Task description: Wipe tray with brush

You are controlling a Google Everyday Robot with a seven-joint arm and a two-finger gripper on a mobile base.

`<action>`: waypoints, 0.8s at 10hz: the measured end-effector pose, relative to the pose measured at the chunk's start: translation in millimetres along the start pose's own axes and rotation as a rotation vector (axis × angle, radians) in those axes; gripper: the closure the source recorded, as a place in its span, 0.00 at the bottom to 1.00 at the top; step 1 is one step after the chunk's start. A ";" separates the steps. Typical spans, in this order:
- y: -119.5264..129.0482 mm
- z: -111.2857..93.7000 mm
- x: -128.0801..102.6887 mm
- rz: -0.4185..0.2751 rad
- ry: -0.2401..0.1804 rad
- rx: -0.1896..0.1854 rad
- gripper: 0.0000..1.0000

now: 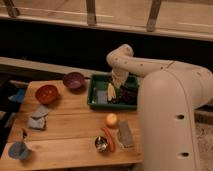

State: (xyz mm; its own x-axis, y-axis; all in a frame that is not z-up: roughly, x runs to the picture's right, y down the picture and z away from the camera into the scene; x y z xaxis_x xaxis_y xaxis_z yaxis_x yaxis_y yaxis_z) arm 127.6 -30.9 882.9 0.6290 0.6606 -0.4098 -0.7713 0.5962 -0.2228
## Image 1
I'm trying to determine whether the purple bowl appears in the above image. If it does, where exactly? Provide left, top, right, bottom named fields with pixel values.
left=63, top=72, right=85, bottom=90

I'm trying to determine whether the grey folded cloth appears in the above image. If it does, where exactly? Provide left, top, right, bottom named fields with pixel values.
left=27, top=105, right=50, bottom=130

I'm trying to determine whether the grey sponge block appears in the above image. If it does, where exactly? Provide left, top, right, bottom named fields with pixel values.
left=117, top=121, right=134, bottom=148

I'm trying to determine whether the dark purple object in tray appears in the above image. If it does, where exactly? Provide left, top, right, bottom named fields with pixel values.
left=118, top=86, right=138, bottom=105

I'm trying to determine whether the blue cup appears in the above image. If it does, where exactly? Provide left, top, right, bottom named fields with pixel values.
left=8, top=141, right=31, bottom=160

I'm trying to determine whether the light blue item in tray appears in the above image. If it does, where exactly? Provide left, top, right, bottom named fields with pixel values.
left=97, top=91, right=107, bottom=104

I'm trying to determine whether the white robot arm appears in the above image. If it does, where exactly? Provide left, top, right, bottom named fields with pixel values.
left=106, top=44, right=213, bottom=171

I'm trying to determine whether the green plastic tray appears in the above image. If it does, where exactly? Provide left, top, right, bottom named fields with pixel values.
left=87, top=75, right=138, bottom=110

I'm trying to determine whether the red bowl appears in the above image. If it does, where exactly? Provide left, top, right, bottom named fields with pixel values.
left=35, top=85, right=59, bottom=105

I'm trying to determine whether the orange round fruit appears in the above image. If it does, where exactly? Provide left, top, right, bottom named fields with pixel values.
left=105, top=113, right=118, bottom=128

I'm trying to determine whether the blue cloth at table edge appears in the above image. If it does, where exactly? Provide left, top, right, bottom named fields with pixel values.
left=9, top=88, right=26, bottom=103

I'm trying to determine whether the orange carrot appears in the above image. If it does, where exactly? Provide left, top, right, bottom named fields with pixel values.
left=102, top=127, right=115, bottom=152

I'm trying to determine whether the small metal bowl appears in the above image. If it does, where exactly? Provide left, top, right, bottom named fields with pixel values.
left=95, top=136, right=108, bottom=152

